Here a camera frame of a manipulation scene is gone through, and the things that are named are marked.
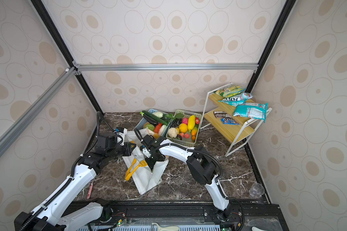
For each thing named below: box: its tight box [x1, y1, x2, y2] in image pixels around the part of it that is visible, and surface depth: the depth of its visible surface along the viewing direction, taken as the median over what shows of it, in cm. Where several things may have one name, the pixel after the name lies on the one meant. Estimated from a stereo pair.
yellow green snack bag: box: [213, 84, 247, 98], surface depth 79 cm
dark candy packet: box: [213, 111, 232, 118], surface depth 98 cm
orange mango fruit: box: [191, 126, 199, 137], surface depth 106 cm
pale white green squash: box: [151, 111, 164, 119], surface depth 111 cm
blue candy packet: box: [220, 117, 241, 126], surface depth 94 cm
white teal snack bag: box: [217, 92, 254, 107], surface depth 77 cm
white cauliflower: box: [167, 127, 178, 139], surface depth 97 cm
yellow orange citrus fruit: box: [178, 123, 188, 134], surface depth 105 cm
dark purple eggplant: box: [140, 111, 158, 126], surface depth 108 cm
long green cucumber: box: [141, 110, 169, 126], surface depth 108 cm
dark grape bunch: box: [169, 117, 183, 129], surface depth 108 cm
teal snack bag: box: [232, 102, 268, 123], surface depth 73 cm
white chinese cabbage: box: [158, 124, 168, 137], surface depth 104 cm
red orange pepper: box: [153, 122, 163, 134], surface depth 105 cm
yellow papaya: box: [187, 114, 196, 131], surface depth 107 cm
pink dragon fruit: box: [181, 117, 189, 126], surface depth 110 cm
